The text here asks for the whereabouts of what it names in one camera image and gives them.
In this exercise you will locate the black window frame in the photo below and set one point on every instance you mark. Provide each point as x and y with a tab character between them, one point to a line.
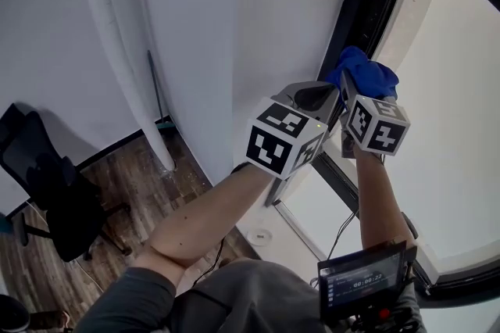
363	11

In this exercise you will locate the broom with green head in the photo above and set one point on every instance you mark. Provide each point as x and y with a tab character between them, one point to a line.
156	89

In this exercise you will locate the thick white insulated pipe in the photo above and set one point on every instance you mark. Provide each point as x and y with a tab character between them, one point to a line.
113	30

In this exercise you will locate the person's left forearm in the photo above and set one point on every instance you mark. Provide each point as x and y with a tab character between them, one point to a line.
203	218

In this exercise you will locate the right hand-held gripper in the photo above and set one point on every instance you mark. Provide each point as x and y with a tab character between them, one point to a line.
375	128

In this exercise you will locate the blue cleaning cloth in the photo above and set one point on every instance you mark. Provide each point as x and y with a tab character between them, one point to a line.
367	77

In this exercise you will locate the person's grey shirt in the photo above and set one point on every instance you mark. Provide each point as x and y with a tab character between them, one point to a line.
254	296

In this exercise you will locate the black monitor screen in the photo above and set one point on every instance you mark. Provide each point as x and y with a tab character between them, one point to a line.
363	280

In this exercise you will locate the black office chair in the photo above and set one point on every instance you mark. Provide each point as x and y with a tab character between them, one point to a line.
58	187

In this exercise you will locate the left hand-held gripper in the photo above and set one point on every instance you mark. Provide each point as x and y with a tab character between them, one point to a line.
269	147

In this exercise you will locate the person's right forearm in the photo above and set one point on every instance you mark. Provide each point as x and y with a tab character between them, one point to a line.
379	206

